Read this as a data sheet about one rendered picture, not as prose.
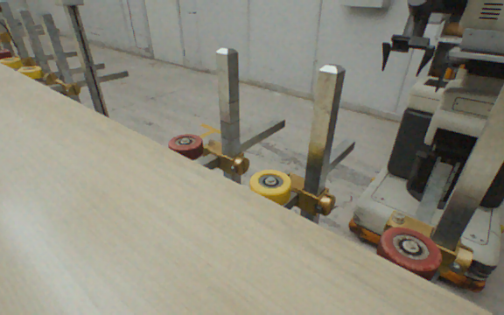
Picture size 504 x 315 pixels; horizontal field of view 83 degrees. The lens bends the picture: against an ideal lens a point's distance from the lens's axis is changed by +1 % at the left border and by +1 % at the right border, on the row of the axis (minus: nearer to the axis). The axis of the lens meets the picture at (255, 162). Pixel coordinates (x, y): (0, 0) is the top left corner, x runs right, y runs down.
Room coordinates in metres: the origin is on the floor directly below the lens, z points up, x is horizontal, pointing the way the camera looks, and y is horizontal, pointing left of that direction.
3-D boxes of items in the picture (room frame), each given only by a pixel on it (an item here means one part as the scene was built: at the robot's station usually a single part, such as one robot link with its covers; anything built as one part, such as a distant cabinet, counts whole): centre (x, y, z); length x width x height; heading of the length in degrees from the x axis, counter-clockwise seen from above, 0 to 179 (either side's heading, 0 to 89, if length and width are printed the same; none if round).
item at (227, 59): (0.66, 0.07, 0.86); 0.04 x 0.04 x 0.48; 52
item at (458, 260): (0.36, -0.31, 0.83); 0.14 x 0.06 x 0.05; 52
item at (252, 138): (0.75, 0.05, 0.81); 0.43 x 0.03 x 0.04; 142
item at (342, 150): (0.59, -0.15, 0.81); 0.43 x 0.03 x 0.04; 142
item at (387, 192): (1.21, -0.96, 0.16); 0.67 x 0.64 x 0.25; 142
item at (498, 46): (0.99, -0.78, 0.99); 0.28 x 0.16 x 0.22; 52
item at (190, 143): (0.59, 0.17, 0.85); 0.08 x 0.08 x 0.11
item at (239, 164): (0.67, 0.08, 0.81); 0.14 x 0.06 x 0.05; 52
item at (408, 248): (0.28, -0.23, 0.85); 0.08 x 0.08 x 0.11
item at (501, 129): (0.35, -0.33, 0.91); 0.04 x 0.04 x 0.48; 52
